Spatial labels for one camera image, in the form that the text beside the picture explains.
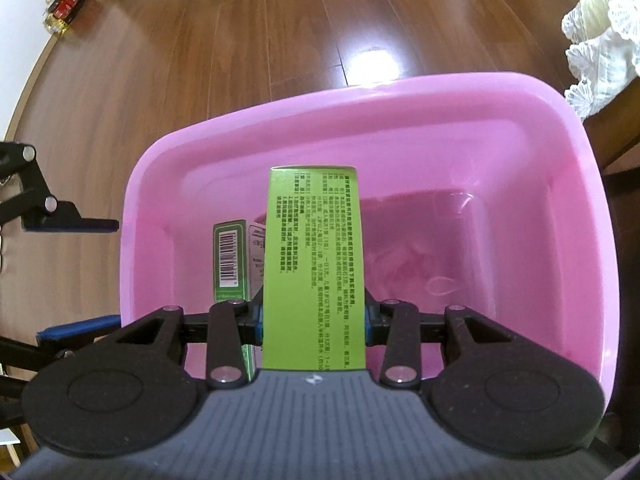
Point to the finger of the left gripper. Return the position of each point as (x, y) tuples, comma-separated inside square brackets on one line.
[(53, 342), (35, 205)]

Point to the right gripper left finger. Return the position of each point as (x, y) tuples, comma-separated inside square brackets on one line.
[(231, 325)]

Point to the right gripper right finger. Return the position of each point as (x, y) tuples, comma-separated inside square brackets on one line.
[(395, 325)]

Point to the white green clover box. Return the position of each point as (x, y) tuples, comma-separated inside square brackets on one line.
[(313, 306)]

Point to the green white spray box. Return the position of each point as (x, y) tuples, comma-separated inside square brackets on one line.
[(238, 258)]

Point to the pink plastic bin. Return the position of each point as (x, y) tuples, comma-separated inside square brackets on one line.
[(479, 189)]

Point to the white lace cloth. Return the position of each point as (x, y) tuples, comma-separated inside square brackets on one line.
[(603, 55)]

